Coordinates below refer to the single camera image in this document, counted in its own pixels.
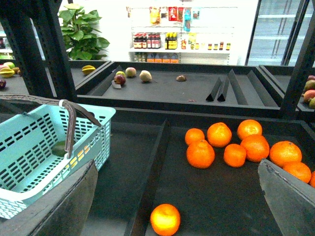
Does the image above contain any light blue plastic basket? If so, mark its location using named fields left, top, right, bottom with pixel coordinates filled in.
left=0, top=94, right=116, bottom=219

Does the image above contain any black shelf post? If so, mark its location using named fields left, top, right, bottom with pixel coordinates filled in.
left=0, top=0, right=77, bottom=101

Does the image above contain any black tray divider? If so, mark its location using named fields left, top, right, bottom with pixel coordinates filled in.
left=124, top=119, right=171, bottom=236

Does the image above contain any green potted plant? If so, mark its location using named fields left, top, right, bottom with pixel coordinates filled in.
left=58, top=3, right=110, bottom=60

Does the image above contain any green avocado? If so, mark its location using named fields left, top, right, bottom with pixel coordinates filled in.
left=51, top=141, right=67, bottom=157

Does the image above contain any orange tangerine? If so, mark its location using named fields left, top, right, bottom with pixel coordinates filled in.
left=150, top=204, right=181, bottom=236
left=269, top=141, right=302, bottom=168
left=186, top=140, right=215, bottom=169
left=283, top=161, right=312, bottom=184
left=207, top=122, right=232, bottom=148
left=237, top=119, right=263, bottom=141
left=223, top=144, right=247, bottom=168
left=240, top=134, right=270, bottom=162
left=185, top=128, right=205, bottom=146

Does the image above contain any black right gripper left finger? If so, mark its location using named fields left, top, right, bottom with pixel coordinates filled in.
left=0, top=160, right=98, bottom=236

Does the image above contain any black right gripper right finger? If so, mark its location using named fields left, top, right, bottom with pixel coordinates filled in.
left=258, top=159, right=315, bottom=236

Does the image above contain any white grocery shelf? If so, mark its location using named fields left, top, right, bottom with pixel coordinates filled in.
left=127, top=4, right=238, bottom=65

